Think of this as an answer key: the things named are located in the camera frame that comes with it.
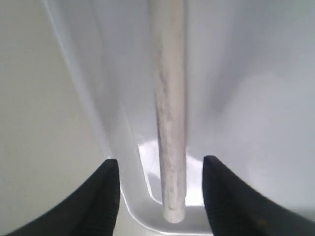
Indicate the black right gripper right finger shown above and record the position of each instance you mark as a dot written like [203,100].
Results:
[233,208]

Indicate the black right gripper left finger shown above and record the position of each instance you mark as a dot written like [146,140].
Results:
[91,210]

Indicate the white wooden drumstick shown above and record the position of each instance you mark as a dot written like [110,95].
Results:
[168,45]

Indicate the white plastic tray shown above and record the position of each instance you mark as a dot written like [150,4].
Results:
[250,97]

